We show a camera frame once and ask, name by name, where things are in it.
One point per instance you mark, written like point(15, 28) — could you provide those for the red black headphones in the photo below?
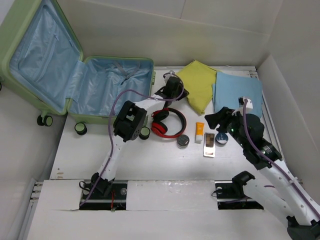
point(168, 123)

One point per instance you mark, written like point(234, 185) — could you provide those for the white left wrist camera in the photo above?
point(168, 75)

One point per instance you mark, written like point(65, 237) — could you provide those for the light blue garment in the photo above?
point(229, 88)

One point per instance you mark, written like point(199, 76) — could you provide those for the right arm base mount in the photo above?
point(228, 199)

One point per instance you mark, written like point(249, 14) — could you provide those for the eyeshadow palette with mirror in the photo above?
point(209, 148)

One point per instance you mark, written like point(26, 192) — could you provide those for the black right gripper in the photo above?
point(221, 117)

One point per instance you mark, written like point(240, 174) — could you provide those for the orange white sunscreen tube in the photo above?
point(199, 132)

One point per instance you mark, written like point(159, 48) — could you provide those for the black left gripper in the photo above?
point(184, 94)

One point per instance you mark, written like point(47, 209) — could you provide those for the yellow garment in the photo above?
point(198, 80)

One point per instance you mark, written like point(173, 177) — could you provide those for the green suitcase blue lining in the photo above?
point(43, 62)

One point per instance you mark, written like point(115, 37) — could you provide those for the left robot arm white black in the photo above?
point(128, 125)

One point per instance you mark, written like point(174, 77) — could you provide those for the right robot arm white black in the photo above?
point(292, 206)

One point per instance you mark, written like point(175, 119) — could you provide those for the black round jar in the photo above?
point(183, 141)

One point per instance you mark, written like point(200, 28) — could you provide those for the blue round tin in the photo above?
point(221, 139)

